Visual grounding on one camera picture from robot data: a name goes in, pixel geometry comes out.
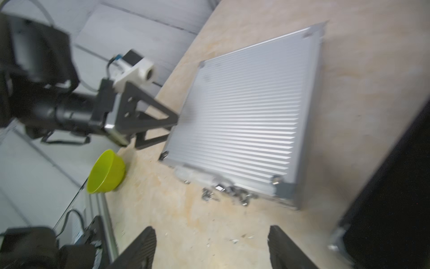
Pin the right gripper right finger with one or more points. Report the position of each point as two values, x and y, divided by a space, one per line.
284 253

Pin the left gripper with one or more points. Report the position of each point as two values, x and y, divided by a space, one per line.
124 105

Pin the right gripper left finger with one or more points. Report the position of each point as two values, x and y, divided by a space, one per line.
140 253

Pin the black poker case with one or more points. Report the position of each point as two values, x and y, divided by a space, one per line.
388 225

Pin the silver aluminium poker case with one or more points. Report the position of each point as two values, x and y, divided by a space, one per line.
244 127

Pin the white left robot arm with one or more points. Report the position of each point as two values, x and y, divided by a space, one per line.
39 82

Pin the lime green plate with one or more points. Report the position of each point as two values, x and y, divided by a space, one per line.
107 173

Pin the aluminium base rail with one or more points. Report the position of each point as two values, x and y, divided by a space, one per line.
86 221

